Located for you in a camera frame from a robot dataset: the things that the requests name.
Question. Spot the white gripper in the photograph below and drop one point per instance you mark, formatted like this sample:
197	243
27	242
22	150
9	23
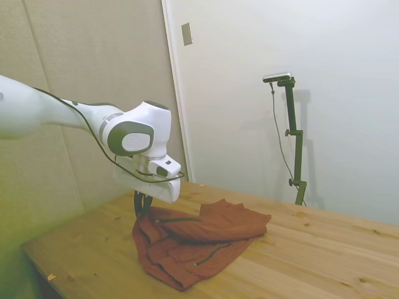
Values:
156	188

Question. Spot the rust orange shorts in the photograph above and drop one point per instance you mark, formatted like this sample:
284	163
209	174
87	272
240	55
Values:
199	243

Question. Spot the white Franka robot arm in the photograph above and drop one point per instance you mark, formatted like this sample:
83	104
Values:
149	121

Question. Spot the small yellow tape scrap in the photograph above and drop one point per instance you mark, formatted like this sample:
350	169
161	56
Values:
50	276

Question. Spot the white door trim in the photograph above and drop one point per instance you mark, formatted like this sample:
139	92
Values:
177	78

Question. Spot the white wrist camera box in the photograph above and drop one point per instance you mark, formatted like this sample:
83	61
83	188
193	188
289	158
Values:
165	168

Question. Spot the dark green camera stand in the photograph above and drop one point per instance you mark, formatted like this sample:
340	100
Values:
294	130

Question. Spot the grey wall plate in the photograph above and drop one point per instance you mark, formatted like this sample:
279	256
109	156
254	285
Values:
187	34

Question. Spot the grey exterior camera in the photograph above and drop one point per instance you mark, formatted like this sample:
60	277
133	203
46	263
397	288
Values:
277	76

